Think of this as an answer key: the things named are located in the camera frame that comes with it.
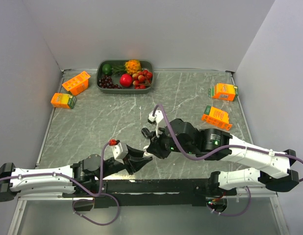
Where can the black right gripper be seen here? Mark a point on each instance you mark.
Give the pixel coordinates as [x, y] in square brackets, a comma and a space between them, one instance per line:
[155, 147]

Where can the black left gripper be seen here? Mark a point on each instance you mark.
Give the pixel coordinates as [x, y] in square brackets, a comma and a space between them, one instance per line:
[135, 161]

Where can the white earbud charging case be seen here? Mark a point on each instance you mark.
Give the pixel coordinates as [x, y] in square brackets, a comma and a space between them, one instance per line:
[147, 154]

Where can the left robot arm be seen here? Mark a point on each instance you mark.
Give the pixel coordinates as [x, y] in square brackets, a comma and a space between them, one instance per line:
[86, 176]

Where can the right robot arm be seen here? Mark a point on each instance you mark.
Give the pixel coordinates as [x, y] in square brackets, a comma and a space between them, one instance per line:
[264, 168]

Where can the black earbud charging case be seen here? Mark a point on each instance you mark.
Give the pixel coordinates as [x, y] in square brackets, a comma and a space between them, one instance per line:
[146, 133]

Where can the red lychee bunch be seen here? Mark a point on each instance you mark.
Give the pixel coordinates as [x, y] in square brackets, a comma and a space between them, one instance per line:
[142, 79]

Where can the red apple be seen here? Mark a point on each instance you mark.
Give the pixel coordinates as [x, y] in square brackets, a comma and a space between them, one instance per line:
[126, 80]

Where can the dark grape bunch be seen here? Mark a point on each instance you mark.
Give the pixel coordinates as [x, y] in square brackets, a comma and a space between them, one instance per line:
[106, 82]

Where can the grey-green fruit tray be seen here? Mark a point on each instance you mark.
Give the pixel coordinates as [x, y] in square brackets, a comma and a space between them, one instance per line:
[145, 65]

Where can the orange box back right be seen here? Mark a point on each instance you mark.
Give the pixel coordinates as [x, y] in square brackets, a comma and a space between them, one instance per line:
[222, 91]

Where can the green leafy sprig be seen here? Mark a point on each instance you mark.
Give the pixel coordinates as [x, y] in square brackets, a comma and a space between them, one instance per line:
[118, 69]

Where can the green lime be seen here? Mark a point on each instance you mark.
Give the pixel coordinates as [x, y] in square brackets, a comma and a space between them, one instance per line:
[107, 69]

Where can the orange box back left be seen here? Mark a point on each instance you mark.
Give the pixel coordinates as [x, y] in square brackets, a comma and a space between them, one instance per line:
[77, 84]

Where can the orange green box left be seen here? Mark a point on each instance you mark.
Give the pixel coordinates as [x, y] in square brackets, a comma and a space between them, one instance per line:
[60, 100]

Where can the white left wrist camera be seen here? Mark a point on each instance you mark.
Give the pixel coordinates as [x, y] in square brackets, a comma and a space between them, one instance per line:
[119, 150]

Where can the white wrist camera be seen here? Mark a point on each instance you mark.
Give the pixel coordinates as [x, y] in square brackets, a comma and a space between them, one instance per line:
[119, 150]
[157, 118]

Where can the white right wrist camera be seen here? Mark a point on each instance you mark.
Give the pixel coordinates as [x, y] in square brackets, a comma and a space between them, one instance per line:
[157, 118]

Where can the aluminium frame rail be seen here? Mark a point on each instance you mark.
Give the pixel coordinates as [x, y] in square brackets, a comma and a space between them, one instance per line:
[258, 194]

